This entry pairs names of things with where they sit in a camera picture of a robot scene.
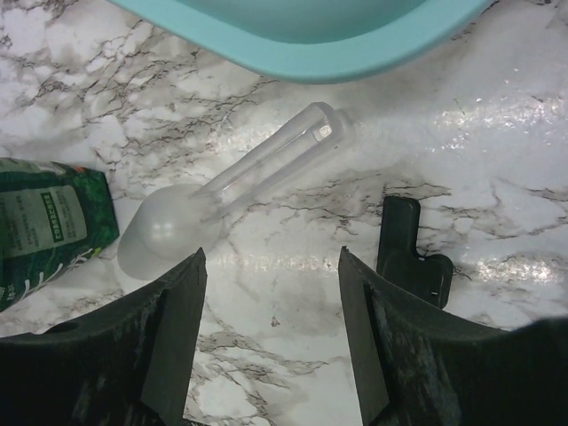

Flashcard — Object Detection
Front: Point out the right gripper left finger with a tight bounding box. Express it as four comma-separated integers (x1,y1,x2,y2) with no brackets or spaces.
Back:
1,249,207,425

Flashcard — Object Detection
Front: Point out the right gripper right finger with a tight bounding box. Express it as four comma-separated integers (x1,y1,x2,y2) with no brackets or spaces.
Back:
338,248,567,425

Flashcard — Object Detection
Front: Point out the teal white litter box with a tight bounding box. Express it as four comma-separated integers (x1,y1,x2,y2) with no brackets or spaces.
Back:
114,0,490,83

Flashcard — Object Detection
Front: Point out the green litter bag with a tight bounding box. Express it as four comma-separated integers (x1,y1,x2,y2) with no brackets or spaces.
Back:
1,157,119,310

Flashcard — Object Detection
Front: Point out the black bag clip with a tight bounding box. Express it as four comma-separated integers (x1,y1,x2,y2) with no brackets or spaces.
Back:
375,196,454,309

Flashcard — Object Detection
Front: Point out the clear plastic scoop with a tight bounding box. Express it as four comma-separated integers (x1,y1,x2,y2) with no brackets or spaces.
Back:
117,102,353,280

